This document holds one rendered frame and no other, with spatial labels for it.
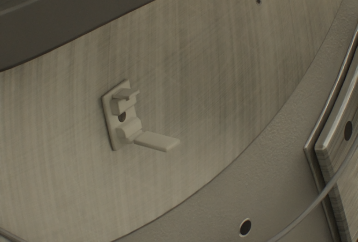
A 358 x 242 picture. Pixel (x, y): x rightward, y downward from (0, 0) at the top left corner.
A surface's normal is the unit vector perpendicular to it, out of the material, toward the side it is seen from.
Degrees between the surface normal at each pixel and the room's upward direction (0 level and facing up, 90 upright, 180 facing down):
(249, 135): 90
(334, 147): 90
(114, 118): 90
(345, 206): 90
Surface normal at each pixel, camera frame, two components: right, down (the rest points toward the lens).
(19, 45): 0.78, 0.08
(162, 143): -0.10, -0.89
